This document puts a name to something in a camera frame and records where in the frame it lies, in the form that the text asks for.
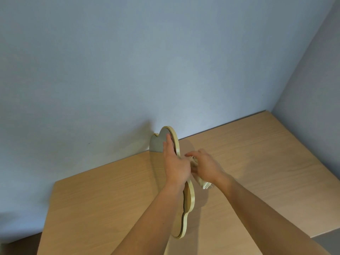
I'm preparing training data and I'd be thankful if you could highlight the person's right hand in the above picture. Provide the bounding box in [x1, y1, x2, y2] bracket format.
[185, 149, 229, 188]

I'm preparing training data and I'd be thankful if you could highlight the cloud-shaped mirror with cream frame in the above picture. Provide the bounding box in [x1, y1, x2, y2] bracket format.
[149, 126, 195, 239]

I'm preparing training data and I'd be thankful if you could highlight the person's left hand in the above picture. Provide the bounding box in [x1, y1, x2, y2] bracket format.
[162, 134, 192, 188]

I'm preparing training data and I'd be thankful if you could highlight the person's right forearm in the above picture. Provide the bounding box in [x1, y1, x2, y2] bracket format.
[212, 175, 331, 255]

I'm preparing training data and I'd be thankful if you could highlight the white cloth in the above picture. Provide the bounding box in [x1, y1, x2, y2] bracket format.
[191, 155, 214, 189]

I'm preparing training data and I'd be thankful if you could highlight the person's left forearm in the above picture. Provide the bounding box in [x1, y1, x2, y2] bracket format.
[111, 181, 189, 255]

